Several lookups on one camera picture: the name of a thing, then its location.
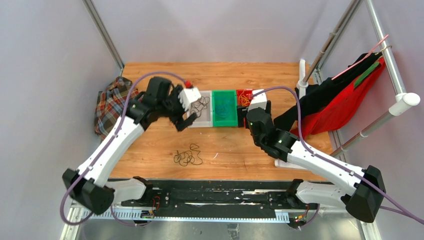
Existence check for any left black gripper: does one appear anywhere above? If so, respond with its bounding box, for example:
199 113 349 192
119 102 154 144
158 85 198 131

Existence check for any brown cable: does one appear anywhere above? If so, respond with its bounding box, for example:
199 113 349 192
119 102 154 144
190 96 211 117

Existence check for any cable bundle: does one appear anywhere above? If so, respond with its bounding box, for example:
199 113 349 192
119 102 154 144
173 143 204 167

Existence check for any blue cable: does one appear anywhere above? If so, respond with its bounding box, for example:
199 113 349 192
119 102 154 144
215 94 237 122

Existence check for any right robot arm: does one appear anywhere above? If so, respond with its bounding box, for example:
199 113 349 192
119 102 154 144
245 107 386 223

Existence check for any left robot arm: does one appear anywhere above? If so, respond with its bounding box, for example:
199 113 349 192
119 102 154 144
62 76 202 215

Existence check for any white plastic bin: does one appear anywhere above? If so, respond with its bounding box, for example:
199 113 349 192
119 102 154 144
187 90 213 128

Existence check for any red plastic bin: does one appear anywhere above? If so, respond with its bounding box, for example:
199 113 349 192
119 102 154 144
236 89 263 129

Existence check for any green plastic bin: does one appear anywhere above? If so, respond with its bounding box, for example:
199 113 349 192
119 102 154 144
211 89 238 127

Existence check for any black garment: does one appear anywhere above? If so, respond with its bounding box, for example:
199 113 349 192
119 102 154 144
273 52 383 132

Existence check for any plaid cloth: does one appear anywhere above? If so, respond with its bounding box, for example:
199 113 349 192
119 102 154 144
94 76 133 140

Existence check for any red garment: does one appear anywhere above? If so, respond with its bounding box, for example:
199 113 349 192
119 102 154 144
298 56 386 137

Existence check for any metal clothes rack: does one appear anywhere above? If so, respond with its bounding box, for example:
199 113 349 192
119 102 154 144
296 0 421 162

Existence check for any pink hanger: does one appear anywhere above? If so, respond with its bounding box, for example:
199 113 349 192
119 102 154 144
331 34 389 81

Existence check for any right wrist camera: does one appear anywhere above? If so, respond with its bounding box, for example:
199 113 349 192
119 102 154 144
247 92 268 112

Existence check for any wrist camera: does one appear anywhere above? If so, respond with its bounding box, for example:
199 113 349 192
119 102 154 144
178 87 202 112
247 92 268 112

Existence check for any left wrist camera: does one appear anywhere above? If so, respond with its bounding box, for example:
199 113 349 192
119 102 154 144
178 87 202 112

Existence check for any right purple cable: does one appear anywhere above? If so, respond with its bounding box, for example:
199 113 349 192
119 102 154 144
250 86 424 225

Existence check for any purple cable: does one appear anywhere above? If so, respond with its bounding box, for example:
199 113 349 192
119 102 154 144
250 86 424 225
59 71 193 228

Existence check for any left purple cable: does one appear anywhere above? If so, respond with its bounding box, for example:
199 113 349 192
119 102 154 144
59 71 193 228

